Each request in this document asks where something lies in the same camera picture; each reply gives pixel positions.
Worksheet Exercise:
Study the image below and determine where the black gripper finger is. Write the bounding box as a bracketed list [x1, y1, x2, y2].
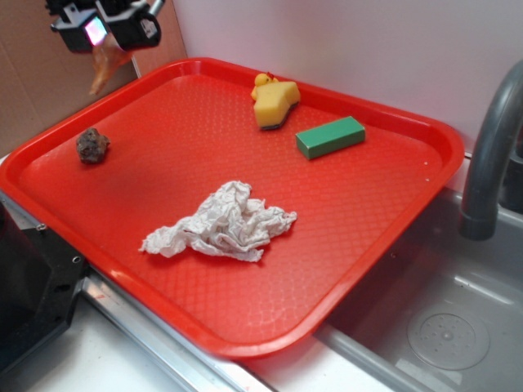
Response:
[95, 0, 162, 51]
[50, 3, 109, 53]

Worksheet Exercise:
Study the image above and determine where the brown spiral seashell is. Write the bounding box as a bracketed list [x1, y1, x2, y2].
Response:
[89, 33, 132, 96]

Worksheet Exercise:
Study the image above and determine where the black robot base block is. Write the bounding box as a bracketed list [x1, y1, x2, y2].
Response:
[1, 207, 87, 376]

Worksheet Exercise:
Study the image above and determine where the brown cardboard panel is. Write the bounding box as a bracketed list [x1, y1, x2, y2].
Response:
[0, 0, 139, 158]

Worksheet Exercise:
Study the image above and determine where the dark brown rock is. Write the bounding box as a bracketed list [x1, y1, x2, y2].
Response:
[76, 127, 111, 164]

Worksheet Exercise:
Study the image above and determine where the yellow rubber duck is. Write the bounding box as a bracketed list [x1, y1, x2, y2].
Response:
[251, 72, 279, 101]

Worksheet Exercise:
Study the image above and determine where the yellow sponge with dark base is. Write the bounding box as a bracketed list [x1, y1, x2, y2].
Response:
[253, 82, 301, 129]

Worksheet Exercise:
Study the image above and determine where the red plastic tray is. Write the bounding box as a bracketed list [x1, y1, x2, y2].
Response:
[1, 59, 464, 359]

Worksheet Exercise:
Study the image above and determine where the crumpled white paper towel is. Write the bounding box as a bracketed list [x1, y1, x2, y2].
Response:
[140, 180, 297, 262]

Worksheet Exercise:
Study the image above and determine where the green rectangular block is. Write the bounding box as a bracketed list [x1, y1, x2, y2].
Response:
[295, 117, 366, 160]

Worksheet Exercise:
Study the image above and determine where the grey curved faucet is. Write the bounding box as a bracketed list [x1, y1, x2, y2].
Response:
[458, 61, 522, 241]

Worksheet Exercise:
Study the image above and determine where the grey plastic sink basin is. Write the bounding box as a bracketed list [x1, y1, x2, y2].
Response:
[316, 190, 522, 391]

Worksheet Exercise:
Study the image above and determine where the round sink drain cover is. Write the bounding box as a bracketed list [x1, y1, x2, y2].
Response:
[407, 310, 490, 371]

